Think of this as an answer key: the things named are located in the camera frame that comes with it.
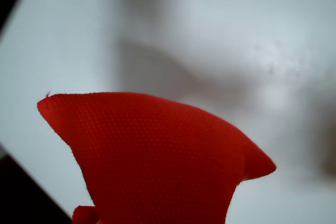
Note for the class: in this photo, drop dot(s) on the large red bean bag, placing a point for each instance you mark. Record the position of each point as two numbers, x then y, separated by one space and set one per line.
157 155

